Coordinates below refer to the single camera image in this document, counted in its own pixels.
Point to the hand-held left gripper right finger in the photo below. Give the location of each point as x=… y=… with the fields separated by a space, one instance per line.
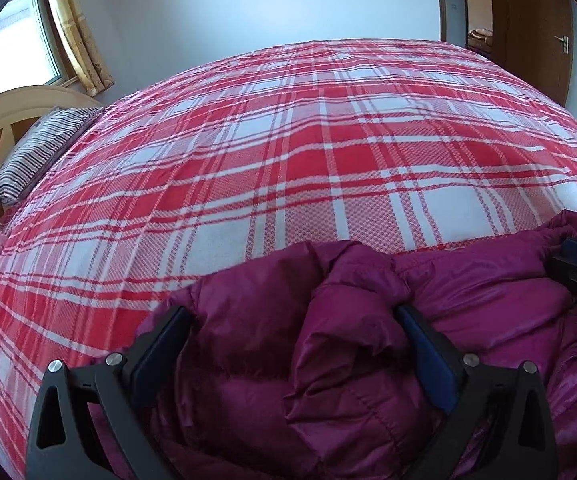
x=433 y=355

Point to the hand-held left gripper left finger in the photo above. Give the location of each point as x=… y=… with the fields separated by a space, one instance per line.
x=161 y=355

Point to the purple down jacket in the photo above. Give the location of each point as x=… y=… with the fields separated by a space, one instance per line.
x=348 y=360

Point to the brown wooden door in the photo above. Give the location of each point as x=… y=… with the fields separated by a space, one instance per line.
x=528 y=35

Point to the bed with red plaid sheet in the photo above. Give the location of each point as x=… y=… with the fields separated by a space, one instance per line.
x=318 y=160

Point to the brown sofa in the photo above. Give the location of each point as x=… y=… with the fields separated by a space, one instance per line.
x=480 y=39

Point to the striped pillow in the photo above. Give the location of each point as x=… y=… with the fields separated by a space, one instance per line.
x=33 y=155

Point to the narrow yellow curtain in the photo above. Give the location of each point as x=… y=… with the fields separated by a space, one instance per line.
x=81 y=45

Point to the window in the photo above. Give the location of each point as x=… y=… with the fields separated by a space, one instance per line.
x=13 y=40

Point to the brown door frame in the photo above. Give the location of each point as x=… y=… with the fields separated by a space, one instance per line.
x=448 y=5

